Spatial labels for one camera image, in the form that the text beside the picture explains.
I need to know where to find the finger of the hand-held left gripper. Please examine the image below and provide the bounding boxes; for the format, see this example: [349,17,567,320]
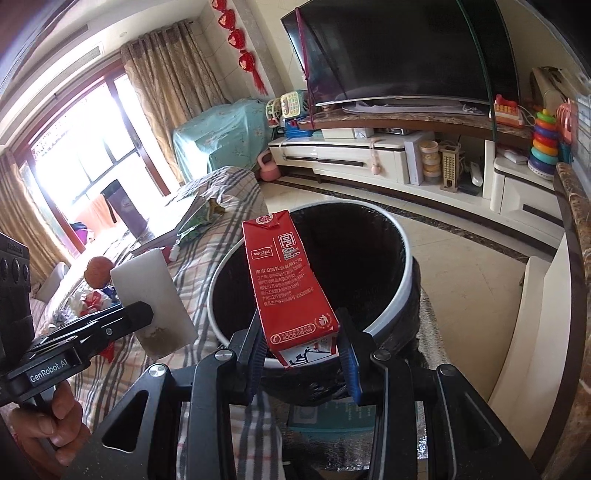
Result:
[46,301,154,354]

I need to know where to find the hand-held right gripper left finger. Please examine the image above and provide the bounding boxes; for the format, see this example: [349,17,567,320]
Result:
[62,318,278,480]

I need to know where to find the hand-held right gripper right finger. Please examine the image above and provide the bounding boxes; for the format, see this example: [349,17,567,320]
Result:
[334,307,542,480]

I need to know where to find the white foam block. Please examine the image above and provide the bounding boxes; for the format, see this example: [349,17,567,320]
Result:
[110,248,197,361]

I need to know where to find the red milk carton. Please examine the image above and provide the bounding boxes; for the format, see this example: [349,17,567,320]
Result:
[242,209,343,370]

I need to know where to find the black lined trash bin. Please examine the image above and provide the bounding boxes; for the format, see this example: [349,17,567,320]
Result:
[207,199,422,408]

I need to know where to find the person's left hand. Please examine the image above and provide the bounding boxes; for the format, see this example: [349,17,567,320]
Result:
[9,383,93,468]

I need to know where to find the red white snack wrapper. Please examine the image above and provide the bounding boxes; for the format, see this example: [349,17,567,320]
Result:
[69,287,122,319]

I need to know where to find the teal box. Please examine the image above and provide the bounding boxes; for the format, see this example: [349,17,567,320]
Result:
[288,399,426,433]

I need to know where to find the red apple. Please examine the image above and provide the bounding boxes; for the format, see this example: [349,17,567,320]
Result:
[84,257,114,291]

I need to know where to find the beige patterned curtain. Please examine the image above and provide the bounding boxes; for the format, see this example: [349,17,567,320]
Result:
[120,21,232,172]
[0,151,71,283]

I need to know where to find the illustrated children's book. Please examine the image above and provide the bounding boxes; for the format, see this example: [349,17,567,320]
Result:
[131,196,205,257]

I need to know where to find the orange cloth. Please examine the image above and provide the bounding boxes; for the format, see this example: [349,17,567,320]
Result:
[76,196,115,230]

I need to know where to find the plaid blanket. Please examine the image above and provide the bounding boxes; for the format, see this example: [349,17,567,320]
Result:
[34,166,296,480]

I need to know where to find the wood framed window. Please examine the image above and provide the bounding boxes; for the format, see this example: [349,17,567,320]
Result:
[14,64,149,252]

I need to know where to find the pink kettlebell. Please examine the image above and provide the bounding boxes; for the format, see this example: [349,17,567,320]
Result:
[256,150,280,182]

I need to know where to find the teal cloth cover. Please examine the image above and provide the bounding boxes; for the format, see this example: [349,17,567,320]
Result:
[173,97,279,184]

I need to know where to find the white tv cabinet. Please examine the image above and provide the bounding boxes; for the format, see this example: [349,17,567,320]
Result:
[268,108,570,251]

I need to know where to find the pink cabinet safety lock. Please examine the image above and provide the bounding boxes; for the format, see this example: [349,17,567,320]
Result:
[368,134,382,176]

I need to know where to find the yellow pink stacked containers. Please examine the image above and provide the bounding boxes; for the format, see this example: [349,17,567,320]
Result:
[421,140,440,184]

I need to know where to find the beige tower model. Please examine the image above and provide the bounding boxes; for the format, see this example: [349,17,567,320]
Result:
[438,143,463,191]

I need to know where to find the blue toy box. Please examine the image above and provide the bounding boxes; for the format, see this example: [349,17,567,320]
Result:
[283,117,320,139]

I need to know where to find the brown marble ledge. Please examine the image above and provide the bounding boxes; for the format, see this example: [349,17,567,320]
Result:
[536,161,591,480]

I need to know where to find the yellow toy cash register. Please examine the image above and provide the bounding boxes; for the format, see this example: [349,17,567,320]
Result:
[277,91,308,121]

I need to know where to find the red hanging decoration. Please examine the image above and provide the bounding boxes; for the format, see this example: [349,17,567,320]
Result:
[210,0,269,96]

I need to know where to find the black flat television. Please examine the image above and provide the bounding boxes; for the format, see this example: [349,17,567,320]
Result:
[281,0,525,110]

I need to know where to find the pink plastic toy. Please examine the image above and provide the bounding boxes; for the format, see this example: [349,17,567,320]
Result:
[556,99,581,163]

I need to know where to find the rainbow stacking ring toy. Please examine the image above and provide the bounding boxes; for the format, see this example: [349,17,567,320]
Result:
[527,108,562,179]

